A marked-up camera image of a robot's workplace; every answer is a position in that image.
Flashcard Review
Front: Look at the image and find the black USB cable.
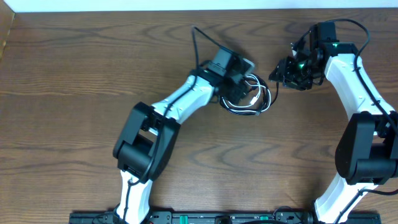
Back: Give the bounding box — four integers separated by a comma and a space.
219, 73, 280, 116

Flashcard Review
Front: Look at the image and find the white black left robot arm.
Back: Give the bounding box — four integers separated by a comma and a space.
113, 70, 215, 223

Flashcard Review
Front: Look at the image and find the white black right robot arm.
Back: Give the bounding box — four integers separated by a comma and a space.
269, 42, 397, 223

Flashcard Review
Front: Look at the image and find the white USB cable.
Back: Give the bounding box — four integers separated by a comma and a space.
221, 73, 272, 113

